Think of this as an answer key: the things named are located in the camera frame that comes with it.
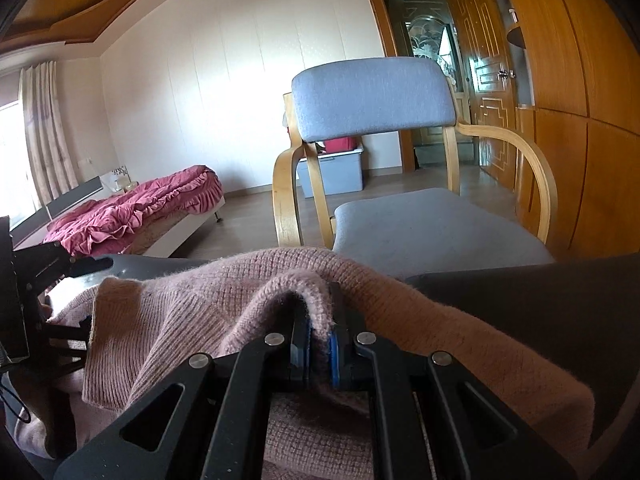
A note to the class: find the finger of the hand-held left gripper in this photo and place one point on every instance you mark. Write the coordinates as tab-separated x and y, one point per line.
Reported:
60	332
45	265

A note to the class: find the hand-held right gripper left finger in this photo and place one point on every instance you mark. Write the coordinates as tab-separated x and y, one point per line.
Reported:
301	355

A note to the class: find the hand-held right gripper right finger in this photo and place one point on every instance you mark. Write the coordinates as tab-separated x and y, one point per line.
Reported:
332	362

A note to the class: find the pink knit sweater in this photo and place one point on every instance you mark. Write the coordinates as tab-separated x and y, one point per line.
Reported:
175	310

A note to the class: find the bed with red blanket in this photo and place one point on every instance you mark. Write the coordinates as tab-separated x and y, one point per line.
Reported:
135	205

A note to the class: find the window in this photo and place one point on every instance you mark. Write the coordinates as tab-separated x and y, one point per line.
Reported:
12	160

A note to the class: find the bed with dark headboard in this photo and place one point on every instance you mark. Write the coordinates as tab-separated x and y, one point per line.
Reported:
170	232

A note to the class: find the beige curtain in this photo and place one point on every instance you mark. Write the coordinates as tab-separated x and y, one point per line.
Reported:
45	130

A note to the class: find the wooden armchair with grey cushions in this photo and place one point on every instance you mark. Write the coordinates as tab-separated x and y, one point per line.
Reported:
400	220

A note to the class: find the grey plastic storage box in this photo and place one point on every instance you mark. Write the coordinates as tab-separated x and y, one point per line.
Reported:
335	175

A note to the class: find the black leather ottoman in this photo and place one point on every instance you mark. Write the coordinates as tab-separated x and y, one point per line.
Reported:
525	320

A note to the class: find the red fabric bag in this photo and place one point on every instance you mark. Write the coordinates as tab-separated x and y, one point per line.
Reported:
341	144

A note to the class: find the wooden panel door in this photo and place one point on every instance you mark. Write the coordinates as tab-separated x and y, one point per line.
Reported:
487	85

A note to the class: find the wooden wardrobe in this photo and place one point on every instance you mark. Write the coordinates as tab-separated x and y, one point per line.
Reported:
585	85

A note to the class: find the glass door in wooden frame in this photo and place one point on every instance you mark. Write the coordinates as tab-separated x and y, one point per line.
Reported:
425	25

